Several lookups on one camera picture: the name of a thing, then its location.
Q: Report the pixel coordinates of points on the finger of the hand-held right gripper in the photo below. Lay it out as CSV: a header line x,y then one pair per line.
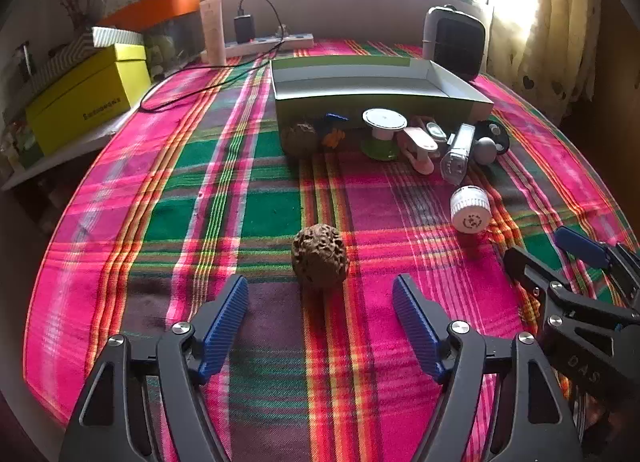
x,y
530,267
582,248

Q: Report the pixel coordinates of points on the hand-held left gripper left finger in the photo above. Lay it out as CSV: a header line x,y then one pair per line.
x,y
225,329

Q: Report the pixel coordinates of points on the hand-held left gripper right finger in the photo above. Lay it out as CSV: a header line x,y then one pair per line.
x,y
415,329

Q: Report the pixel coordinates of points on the white ribbed round cap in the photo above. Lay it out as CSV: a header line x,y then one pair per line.
x,y
469,209

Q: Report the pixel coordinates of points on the brown walnut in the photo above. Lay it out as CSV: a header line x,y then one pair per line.
x,y
319,257
301,140

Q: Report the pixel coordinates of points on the grey ball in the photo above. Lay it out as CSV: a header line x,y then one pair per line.
x,y
486,150

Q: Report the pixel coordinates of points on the black oval button remote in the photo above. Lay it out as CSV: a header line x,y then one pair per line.
x,y
502,140

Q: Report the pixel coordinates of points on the clear plastic dispenser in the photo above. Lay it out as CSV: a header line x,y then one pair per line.
x,y
457,156

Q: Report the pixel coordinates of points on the pink clip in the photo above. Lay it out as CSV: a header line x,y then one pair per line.
x,y
422,164

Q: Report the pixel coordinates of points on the pink toy with white cup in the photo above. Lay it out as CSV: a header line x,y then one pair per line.
x,y
436,131

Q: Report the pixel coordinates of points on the green thread spool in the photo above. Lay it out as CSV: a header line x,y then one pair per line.
x,y
382,119

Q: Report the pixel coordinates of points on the green white cardboard box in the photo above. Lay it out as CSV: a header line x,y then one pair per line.
x,y
350,84

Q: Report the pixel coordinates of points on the pink green plaid blanket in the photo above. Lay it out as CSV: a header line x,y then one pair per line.
x,y
200,222

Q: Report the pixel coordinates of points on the cream heart print curtain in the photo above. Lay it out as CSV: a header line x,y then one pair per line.
x,y
565,26

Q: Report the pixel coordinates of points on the white side shelf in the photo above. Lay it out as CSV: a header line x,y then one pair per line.
x,y
65,154

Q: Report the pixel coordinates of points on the grey black fan heater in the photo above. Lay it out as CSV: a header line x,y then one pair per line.
x,y
455,41

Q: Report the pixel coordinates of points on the yellow shoe box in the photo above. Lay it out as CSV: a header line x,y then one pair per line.
x,y
85,101

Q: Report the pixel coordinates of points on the white power strip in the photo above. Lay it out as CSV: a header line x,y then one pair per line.
x,y
295,40

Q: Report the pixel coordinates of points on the cream cosmetic tube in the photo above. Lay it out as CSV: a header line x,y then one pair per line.
x,y
212,31

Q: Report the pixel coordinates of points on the black charger plug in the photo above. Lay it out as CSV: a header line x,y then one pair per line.
x,y
244,27

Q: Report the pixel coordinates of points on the white green striped box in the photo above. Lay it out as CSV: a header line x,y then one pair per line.
x,y
115,35

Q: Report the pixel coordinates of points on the orange lidded storage bin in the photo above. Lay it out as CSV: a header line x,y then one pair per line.
x,y
155,5

